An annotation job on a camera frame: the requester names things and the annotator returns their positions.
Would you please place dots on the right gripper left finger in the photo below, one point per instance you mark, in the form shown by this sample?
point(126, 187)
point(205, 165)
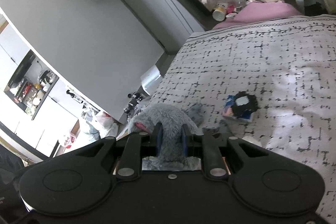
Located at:
point(134, 148)

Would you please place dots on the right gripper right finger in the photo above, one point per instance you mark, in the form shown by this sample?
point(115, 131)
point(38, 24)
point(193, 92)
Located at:
point(205, 148)

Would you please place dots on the grey blue plush toy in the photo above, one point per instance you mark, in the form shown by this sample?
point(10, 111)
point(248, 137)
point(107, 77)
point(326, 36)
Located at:
point(171, 157)

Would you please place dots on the black stitched plush patch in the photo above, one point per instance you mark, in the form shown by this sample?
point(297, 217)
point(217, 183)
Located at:
point(244, 104)

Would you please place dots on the white red plastic bag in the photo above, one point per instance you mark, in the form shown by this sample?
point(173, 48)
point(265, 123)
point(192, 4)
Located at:
point(105, 125)

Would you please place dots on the white square box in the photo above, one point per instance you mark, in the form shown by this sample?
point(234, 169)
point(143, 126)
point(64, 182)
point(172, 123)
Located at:
point(150, 80)

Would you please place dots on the patterned white bed cover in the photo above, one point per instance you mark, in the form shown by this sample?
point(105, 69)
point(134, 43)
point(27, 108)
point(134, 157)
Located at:
point(288, 65)

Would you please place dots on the kitchen shelf with items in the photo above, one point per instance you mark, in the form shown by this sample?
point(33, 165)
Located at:
point(30, 84)

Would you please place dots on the grey door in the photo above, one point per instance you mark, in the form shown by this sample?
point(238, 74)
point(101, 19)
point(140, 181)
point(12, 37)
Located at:
point(166, 20)

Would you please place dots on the paper cup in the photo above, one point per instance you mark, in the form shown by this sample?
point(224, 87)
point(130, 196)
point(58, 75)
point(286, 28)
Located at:
point(219, 13)

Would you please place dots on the pink pillow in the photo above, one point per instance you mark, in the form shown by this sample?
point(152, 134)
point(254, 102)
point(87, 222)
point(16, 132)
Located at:
point(259, 12)

